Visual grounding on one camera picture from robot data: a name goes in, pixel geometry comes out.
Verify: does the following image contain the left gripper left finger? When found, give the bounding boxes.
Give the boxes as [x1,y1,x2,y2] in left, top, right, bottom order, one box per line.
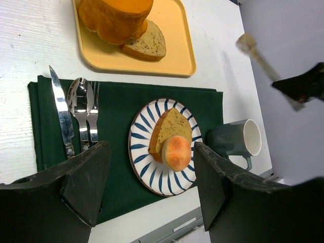
[1,141,111,242]

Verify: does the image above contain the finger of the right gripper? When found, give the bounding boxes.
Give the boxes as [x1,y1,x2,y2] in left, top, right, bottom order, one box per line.
[272,62,323,103]

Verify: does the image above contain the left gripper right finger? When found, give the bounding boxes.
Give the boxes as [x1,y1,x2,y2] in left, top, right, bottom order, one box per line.
[194,142,323,242]

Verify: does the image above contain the metal tongs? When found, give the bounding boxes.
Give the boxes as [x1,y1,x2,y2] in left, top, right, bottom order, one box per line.
[236,33,308,111]

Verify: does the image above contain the round bread bun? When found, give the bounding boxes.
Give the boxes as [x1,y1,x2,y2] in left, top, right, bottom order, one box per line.
[161,135,191,172]

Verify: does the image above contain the seeded bread slice back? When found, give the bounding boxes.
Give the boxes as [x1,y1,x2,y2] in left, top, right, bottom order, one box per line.
[148,108,192,163]

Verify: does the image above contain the seeded bread slice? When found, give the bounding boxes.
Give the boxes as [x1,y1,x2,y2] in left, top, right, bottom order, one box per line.
[119,20,167,61]
[148,108,192,163]

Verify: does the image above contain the seeded bread slice front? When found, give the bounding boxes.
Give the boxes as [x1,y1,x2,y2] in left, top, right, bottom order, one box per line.
[119,20,167,61]

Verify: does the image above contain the orange bread loaf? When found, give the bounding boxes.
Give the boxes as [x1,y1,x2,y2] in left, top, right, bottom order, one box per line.
[78,0,153,46]

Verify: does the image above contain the grey-blue mug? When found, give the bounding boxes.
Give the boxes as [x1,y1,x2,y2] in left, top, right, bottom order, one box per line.
[207,119,262,171]

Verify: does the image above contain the blue striped white plate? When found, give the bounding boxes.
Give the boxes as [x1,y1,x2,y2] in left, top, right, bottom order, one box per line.
[128,98,203,196]

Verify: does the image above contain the metal fork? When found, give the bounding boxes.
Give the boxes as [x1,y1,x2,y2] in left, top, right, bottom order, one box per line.
[87,82,100,146]

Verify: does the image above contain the table knife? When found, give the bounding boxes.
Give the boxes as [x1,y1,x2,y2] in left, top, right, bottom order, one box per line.
[49,65,75,159]

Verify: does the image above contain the metal spoon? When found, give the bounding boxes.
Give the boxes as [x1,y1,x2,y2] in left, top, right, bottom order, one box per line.
[67,77,94,152]

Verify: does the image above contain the dark green cloth mat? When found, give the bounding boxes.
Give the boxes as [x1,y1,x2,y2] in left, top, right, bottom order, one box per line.
[27,75,224,225]

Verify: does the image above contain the yellow tray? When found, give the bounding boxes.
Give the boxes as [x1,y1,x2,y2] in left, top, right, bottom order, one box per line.
[72,1,196,76]

